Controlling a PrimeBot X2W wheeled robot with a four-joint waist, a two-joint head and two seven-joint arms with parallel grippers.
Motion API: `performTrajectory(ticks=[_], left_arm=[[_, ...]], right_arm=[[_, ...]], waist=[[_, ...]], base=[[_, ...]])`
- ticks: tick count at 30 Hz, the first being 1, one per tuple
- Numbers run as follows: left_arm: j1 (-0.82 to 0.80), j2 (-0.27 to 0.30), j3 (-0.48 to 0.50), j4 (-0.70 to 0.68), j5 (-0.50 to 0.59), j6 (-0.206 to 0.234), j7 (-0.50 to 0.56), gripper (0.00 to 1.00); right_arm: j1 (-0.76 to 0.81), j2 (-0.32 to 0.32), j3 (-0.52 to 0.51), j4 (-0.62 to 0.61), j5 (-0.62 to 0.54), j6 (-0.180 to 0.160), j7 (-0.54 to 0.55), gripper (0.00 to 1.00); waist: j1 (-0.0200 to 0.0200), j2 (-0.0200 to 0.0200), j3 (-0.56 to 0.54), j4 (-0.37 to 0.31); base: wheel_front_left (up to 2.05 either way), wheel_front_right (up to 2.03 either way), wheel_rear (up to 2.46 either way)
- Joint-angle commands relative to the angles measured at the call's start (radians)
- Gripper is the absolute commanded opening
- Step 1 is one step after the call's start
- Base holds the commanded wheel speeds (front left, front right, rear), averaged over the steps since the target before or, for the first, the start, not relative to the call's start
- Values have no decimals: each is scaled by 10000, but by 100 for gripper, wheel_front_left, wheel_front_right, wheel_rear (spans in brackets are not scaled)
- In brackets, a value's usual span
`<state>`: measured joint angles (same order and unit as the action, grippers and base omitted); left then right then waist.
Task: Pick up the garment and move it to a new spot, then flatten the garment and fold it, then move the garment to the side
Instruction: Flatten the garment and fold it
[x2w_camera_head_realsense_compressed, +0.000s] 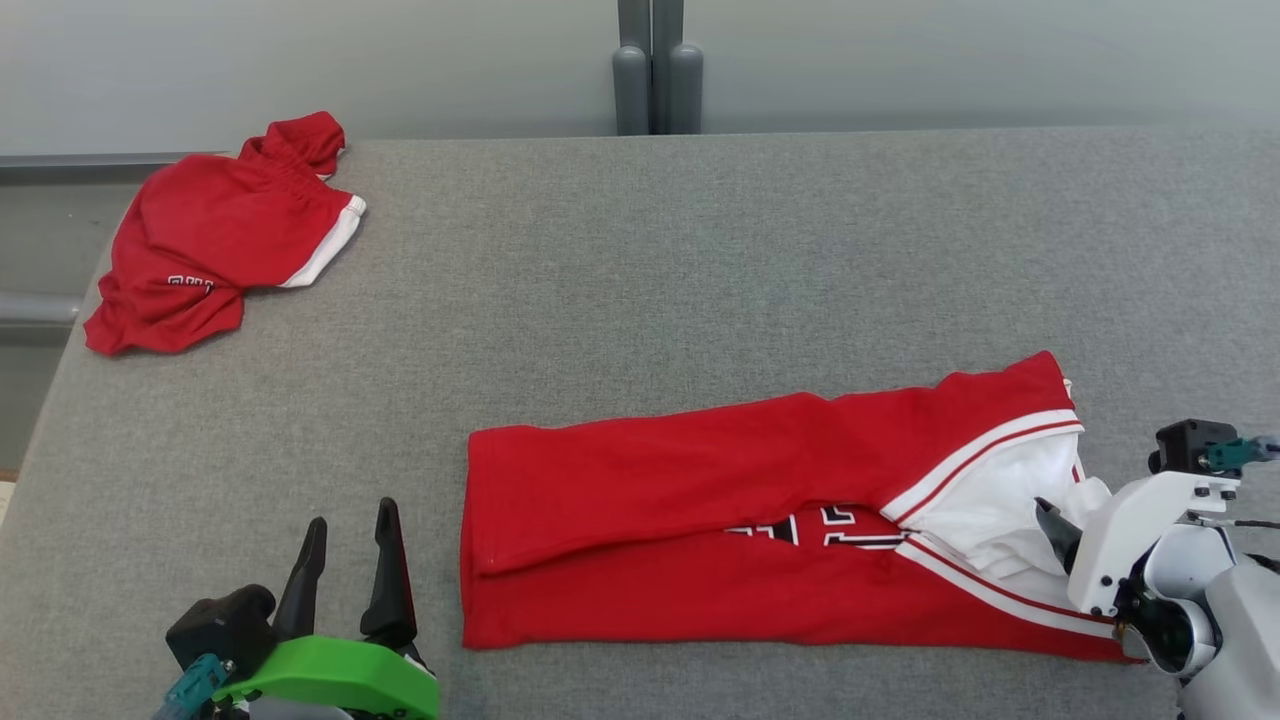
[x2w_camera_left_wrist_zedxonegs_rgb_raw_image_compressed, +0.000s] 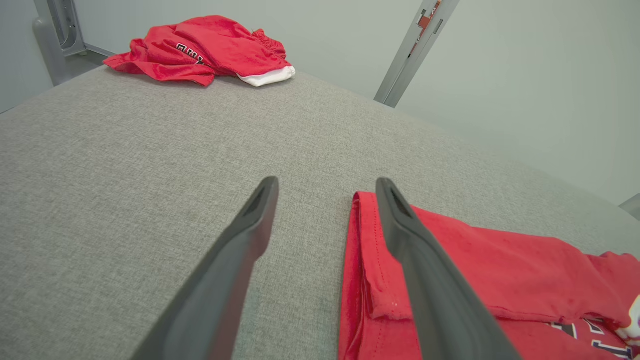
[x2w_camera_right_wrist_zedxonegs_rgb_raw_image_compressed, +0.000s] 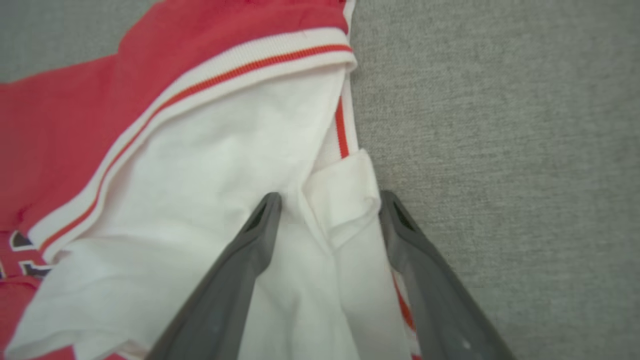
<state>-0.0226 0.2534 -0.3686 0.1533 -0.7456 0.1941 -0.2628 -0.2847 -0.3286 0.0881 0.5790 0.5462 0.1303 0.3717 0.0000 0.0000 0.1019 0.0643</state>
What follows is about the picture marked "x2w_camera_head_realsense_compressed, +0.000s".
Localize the red Bulls 23 jersey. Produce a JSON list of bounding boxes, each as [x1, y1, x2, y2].
[[460, 350, 1136, 663]]

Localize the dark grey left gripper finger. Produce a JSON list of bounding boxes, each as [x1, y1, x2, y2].
[[360, 497, 419, 646], [272, 516, 329, 641]]

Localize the teal cable connector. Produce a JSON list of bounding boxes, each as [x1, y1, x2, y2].
[[150, 653, 236, 720], [1205, 435, 1280, 471]]

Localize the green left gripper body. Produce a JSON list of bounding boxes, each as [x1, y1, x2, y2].
[[212, 635, 441, 720]]

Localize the grey metal upright post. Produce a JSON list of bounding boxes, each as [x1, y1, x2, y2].
[[612, 0, 705, 136]]

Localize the red shorts with white trim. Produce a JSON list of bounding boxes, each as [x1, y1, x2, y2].
[[83, 111, 367, 357]]

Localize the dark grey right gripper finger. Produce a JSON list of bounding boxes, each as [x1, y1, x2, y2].
[[1034, 497, 1084, 576]]

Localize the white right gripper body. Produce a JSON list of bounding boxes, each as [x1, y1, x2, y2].
[[1066, 472, 1243, 617]]

